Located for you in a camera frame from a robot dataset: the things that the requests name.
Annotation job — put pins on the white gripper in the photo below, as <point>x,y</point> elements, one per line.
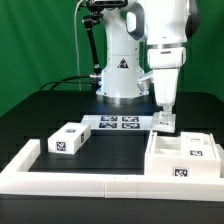
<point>165,65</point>

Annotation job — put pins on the white cabinet body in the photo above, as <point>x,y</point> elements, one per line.
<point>163,158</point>

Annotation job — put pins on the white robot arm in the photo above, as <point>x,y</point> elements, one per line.
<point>145,47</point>

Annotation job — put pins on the white flat tagged panel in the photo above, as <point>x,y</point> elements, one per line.
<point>117,122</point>

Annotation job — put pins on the white tagged rectangular block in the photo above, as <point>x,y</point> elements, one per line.
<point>69,138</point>

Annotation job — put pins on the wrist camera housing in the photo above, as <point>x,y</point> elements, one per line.
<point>145,81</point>

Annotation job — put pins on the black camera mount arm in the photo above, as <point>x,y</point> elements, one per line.
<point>93,36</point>

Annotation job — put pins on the white U-shaped border frame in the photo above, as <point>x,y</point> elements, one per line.
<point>17,178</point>

